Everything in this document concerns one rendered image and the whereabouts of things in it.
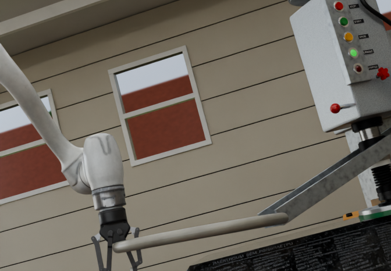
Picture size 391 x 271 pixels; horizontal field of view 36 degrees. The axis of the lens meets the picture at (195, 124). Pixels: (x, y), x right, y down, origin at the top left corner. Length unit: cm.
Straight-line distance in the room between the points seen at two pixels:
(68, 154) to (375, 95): 94
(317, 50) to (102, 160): 80
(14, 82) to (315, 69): 95
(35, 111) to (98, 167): 24
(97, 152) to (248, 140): 659
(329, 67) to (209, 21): 665
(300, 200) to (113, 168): 54
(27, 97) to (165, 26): 705
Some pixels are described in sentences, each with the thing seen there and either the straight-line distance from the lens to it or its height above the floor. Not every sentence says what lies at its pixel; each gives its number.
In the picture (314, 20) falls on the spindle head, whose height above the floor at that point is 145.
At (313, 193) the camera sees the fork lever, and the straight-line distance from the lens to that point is 179.
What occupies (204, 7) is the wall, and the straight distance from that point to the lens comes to 862.
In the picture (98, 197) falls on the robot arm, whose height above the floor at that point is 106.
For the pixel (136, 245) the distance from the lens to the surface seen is 152.
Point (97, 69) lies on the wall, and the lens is 886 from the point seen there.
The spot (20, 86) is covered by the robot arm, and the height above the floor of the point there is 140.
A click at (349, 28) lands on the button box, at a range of 193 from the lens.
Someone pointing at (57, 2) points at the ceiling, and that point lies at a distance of 792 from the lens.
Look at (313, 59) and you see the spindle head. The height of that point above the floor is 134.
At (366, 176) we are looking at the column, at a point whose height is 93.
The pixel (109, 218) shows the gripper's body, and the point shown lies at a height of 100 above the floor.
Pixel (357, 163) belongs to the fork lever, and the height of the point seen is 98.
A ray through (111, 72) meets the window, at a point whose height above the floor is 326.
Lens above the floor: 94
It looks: 9 degrees up
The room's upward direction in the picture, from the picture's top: 15 degrees counter-clockwise
